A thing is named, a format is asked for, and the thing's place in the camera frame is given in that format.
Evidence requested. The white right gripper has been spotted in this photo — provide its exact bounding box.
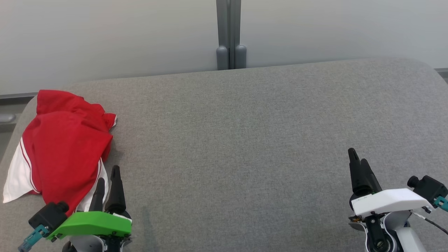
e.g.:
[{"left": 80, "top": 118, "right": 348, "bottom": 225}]
[{"left": 348, "top": 148, "right": 434, "bottom": 217}]

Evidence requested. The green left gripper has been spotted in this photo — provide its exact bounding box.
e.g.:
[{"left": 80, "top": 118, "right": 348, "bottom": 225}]
[{"left": 47, "top": 166, "right": 132, "bottom": 243}]

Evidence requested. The red jersey with white sleeves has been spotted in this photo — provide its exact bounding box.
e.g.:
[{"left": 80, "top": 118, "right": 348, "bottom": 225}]
[{"left": 3, "top": 111, "right": 114, "bottom": 216}]

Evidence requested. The teal plug left camera cable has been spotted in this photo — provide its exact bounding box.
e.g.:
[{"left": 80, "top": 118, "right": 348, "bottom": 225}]
[{"left": 18, "top": 225, "right": 50, "bottom": 252}]

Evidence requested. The teal plug right camera cable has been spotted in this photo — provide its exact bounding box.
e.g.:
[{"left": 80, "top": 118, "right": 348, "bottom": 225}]
[{"left": 411, "top": 196, "right": 448, "bottom": 236}]

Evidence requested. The teal plug camera cable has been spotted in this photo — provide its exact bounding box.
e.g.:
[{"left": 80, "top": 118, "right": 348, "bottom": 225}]
[
  {"left": 411, "top": 196, "right": 448, "bottom": 236},
  {"left": 18, "top": 225, "right": 50, "bottom": 252}
]

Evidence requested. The grey partition post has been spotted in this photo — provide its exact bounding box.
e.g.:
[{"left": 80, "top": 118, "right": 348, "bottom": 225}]
[{"left": 216, "top": 0, "right": 247, "bottom": 70}]

